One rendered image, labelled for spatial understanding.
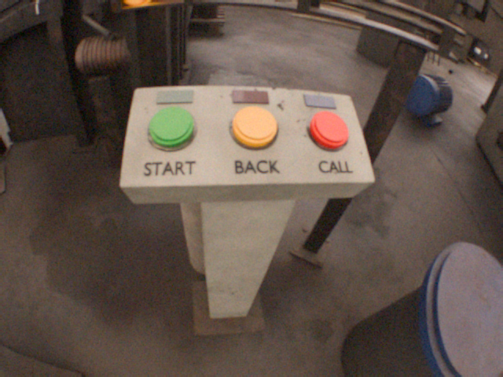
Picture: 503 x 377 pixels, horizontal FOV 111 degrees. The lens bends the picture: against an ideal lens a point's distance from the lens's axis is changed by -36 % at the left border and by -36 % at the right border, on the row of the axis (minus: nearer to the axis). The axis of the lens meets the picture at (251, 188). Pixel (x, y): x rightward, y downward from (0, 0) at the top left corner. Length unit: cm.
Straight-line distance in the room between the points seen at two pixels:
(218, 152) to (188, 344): 60
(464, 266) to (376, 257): 51
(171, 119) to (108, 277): 68
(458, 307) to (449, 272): 7
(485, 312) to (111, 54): 109
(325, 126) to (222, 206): 13
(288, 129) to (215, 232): 14
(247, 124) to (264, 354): 63
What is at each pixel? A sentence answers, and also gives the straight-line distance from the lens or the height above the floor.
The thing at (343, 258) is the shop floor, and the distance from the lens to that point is 92.
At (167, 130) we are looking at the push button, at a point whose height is 61.
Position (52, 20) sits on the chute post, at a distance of 106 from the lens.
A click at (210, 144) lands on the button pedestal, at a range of 24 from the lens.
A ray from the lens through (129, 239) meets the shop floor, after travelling 90.
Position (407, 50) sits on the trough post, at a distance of 48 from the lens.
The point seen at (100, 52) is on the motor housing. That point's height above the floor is 50.
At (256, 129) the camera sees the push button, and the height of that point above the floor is 61.
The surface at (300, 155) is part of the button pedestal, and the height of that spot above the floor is 59.
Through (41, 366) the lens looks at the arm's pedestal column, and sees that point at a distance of 91.
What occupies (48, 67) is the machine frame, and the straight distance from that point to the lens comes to 127.
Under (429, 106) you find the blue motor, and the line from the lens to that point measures 188.
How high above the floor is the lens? 75
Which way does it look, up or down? 49 degrees down
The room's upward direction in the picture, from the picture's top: 10 degrees clockwise
